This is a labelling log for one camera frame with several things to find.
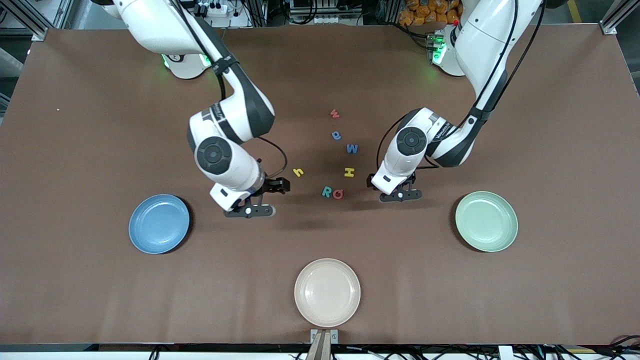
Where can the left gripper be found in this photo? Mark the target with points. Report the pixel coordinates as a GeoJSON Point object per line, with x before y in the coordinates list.
{"type": "Point", "coordinates": [371, 180]}

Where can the blue uppercase letter W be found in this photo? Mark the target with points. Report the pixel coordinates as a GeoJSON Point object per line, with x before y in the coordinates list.
{"type": "Point", "coordinates": [352, 148]}

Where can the teal uppercase letter R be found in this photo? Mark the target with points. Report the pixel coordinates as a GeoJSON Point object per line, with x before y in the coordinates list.
{"type": "Point", "coordinates": [324, 192]}

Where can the blue plate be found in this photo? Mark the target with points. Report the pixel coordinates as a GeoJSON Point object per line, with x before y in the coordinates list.
{"type": "Point", "coordinates": [159, 224]}

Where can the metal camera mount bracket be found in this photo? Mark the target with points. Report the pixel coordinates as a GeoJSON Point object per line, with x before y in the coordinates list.
{"type": "Point", "coordinates": [324, 345]}

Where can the orange snack bag pile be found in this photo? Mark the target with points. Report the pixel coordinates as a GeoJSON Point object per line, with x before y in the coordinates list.
{"type": "Point", "coordinates": [425, 12]}

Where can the yellow uppercase letter H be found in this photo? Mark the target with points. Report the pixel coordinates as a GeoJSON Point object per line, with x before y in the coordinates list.
{"type": "Point", "coordinates": [349, 172]}

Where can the brown table cover sheet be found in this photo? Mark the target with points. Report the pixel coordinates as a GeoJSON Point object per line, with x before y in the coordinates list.
{"type": "Point", "coordinates": [100, 150]}

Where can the yellow lowercase letter h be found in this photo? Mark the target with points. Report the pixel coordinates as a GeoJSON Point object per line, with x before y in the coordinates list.
{"type": "Point", "coordinates": [298, 171]}

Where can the white power strip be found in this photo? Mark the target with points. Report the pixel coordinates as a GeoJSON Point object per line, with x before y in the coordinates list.
{"type": "Point", "coordinates": [216, 8]}

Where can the beige plate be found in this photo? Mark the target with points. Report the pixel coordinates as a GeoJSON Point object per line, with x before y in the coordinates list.
{"type": "Point", "coordinates": [327, 292]}

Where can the aluminium frame post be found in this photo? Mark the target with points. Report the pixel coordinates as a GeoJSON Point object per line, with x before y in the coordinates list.
{"type": "Point", "coordinates": [257, 12]}
{"type": "Point", "coordinates": [609, 27]}
{"type": "Point", "coordinates": [40, 34]}

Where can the blue lowercase letter e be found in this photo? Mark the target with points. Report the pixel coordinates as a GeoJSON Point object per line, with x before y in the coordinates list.
{"type": "Point", "coordinates": [336, 135]}

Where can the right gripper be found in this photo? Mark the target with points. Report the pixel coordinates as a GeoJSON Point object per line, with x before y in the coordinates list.
{"type": "Point", "coordinates": [274, 185]}

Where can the red uppercase letter Q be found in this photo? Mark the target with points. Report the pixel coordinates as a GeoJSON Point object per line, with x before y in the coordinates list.
{"type": "Point", "coordinates": [334, 194]}

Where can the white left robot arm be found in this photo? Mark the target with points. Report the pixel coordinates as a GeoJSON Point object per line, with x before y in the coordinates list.
{"type": "Point", "coordinates": [480, 50]}

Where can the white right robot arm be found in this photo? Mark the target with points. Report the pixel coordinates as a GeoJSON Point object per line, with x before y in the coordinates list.
{"type": "Point", "coordinates": [227, 165]}

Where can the green plate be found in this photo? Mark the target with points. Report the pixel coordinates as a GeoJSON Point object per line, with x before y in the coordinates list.
{"type": "Point", "coordinates": [486, 221]}

